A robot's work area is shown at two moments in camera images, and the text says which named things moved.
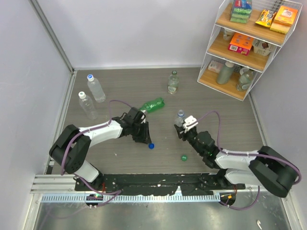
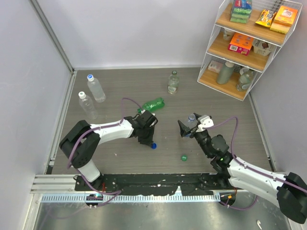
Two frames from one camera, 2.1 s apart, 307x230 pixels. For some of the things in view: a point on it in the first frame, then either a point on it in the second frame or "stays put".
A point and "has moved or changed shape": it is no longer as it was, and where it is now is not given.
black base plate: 147,184 stays put
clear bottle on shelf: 245,77 stays put
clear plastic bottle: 87,104 stays put
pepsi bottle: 179,120 has moved or changed shape
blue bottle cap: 151,146 has moved or changed shape
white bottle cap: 82,95 stays put
